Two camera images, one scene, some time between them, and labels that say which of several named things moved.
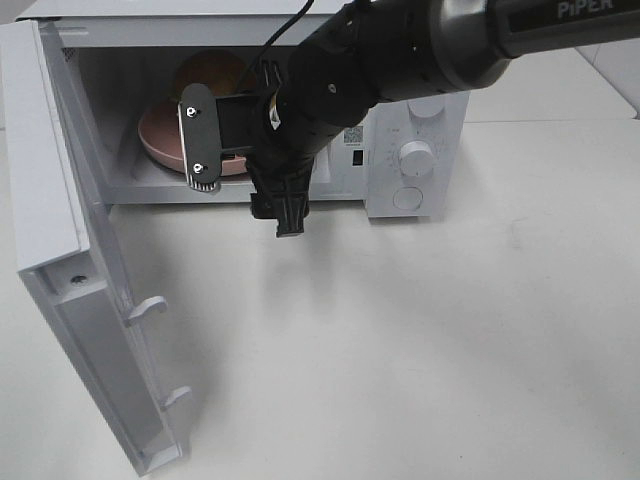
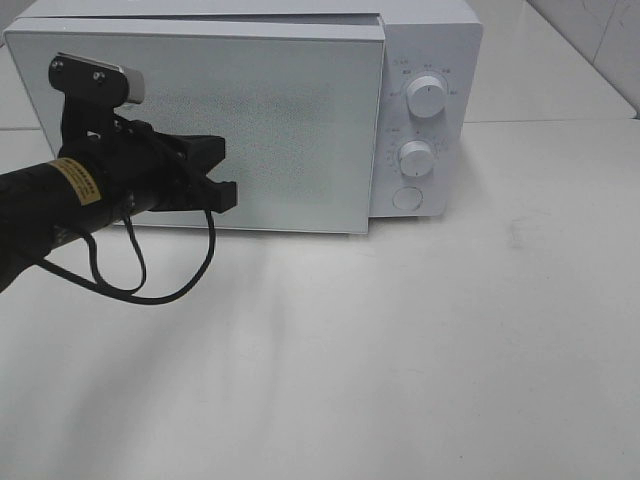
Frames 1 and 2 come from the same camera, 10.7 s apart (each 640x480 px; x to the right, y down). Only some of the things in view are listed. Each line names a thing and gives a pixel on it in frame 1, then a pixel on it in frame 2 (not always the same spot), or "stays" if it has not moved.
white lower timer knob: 416,158 stays
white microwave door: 58,232 → 297,101
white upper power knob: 427,107 stays
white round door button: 408,198 stays
